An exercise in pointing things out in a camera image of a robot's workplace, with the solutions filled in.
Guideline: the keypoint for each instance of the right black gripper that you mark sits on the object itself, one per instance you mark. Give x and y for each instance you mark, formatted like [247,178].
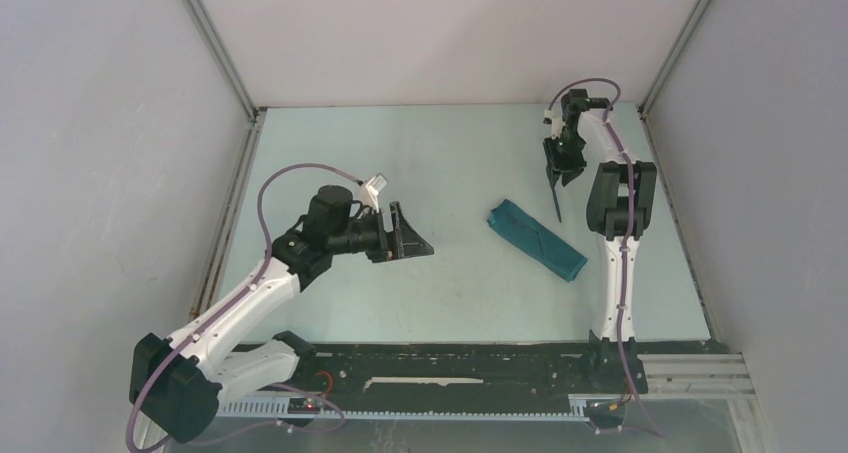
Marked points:
[569,168]

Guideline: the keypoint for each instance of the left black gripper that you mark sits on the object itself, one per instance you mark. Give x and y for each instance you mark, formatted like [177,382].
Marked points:
[406,243]

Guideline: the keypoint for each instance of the teal satin napkin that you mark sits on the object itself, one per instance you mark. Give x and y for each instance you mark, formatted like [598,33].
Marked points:
[536,241]

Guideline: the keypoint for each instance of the blue plastic knife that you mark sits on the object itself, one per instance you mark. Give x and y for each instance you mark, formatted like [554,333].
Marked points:
[555,201]

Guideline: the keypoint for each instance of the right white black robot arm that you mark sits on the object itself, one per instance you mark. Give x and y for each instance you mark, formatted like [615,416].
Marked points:
[620,202]

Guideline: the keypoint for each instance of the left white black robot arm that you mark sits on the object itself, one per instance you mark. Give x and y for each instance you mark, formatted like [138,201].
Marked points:
[179,382]

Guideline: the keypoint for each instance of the small black circuit board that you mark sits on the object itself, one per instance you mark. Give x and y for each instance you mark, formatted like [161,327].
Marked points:
[304,406]

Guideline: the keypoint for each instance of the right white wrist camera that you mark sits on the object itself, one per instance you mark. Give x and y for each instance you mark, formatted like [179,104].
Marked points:
[555,121]

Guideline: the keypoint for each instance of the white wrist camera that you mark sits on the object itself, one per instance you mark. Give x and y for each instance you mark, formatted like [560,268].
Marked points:
[369,191]
[555,121]

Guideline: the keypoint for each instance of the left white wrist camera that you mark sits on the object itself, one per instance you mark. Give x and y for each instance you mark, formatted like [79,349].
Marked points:
[369,191]

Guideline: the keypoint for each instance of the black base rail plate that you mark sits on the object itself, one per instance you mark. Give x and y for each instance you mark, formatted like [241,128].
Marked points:
[466,378]

